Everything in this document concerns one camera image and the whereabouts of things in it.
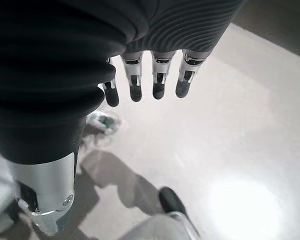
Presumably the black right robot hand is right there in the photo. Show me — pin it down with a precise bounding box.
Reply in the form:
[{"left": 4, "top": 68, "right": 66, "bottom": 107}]
[{"left": 0, "top": 0, "right": 243, "bottom": 237}]

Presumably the cart caster wheel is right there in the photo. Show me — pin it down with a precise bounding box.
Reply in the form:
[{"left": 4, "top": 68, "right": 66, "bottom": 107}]
[{"left": 89, "top": 111, "right": 121, "bottom": 136}]

